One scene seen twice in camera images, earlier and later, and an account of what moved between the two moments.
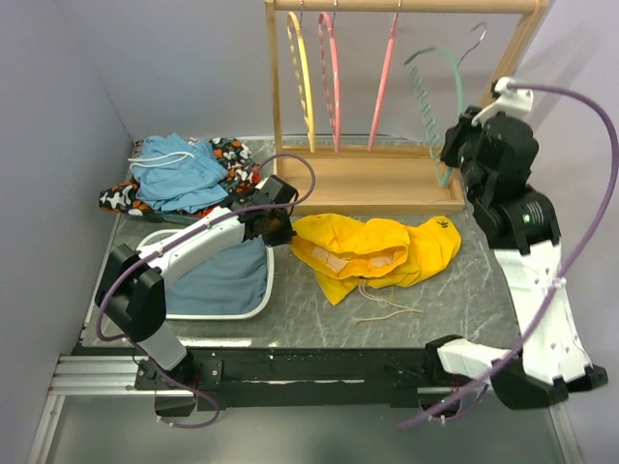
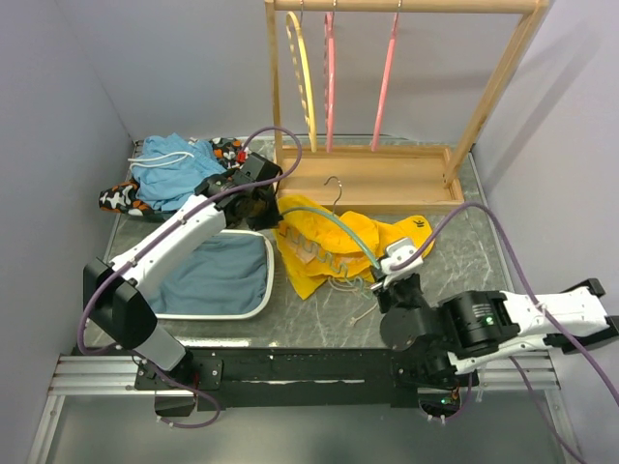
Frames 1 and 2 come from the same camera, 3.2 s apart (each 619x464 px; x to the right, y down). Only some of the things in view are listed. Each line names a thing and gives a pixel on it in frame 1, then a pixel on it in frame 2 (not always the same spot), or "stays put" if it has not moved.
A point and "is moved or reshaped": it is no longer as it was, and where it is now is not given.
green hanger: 443,176 -> 333,216
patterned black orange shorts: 243,174 stays put
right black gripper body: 459,150 -> 402,292
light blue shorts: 177,174 stays put
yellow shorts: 343,252 is moved or reshaped
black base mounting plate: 311,378 stays put
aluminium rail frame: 77,375 stays put
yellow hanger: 309,120 stays put
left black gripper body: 280,230 -> 266,213
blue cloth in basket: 231,280 stays put
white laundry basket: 157,235 stays put
